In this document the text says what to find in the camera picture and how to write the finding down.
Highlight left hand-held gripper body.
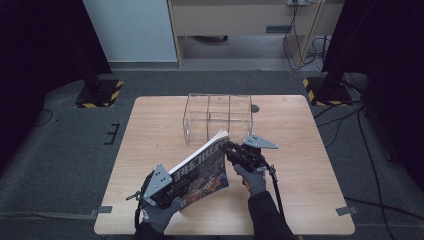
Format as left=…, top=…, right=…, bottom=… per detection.
left=142, top=162, right=185, bottom=210

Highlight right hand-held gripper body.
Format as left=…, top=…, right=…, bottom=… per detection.
left=229, top=133, right=280, bottom=174

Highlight dark illustrated magazine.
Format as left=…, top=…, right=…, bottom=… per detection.
left=167, top=128, right=232, bottom=212

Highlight clear acrylic file rack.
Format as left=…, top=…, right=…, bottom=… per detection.
left=181, top=92, right=254, bottom=148

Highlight person's right hand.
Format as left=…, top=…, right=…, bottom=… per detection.
left=232, top=163, right=268, bottom=197

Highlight person's left hand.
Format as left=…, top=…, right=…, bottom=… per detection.
left=141, top=195, right=184, bottom=234

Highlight grey tape piece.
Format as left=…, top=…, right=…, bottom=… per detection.
left=89, top=205, right=114, bottom=218
left=335, top=205, right=360, bottom=217

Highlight black yellow-striped stand base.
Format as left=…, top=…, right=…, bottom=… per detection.
left=74, top=66, right=125, bottom=109
left=301, top=66, right=355, bottom=107

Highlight light wooden desk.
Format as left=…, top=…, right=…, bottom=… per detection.
left=166, top=0, right=346, bottom=70

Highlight white panel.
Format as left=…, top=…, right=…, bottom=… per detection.
left=81, top=0, right=179, bottom=64

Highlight dark curtain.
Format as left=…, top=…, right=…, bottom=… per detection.
left=0, top=0, right=113, bottom=169
left=321, top=0, right=424, bottom=192

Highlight long black floor cable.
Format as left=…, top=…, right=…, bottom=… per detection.
left=355, top=109, right=398, bottom=240

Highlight black hanging cable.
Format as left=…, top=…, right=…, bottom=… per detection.
left=281, top=0, right=322, bottom=72

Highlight white cable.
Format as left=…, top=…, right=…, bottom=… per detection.
left=311, top=35, right=332, bottom=73

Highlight thin black floor cable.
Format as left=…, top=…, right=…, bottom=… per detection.
left=32, top=108, right=55, bottom=128

